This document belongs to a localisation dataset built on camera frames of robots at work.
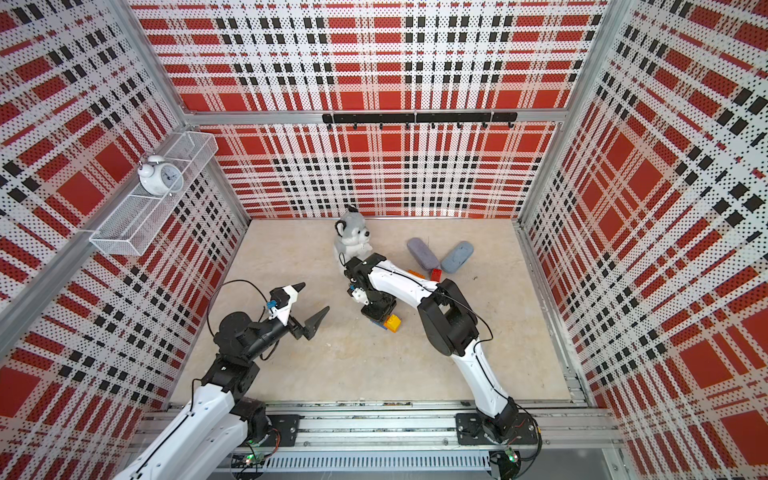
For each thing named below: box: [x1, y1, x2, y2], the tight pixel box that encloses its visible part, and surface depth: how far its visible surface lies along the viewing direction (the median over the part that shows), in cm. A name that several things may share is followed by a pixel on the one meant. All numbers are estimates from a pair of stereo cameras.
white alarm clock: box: [138, 155, 184, 197], surface depth 73 cm
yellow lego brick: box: [383, 314, 402, 333], surface depth 89 cm
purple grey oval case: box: [407, 237, 439, 271], surface depth 110 cm
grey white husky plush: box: [334, 204, 373, 264], surface depth 97 cm
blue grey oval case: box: [441, 240, 474, 274], surface depth 109 cm
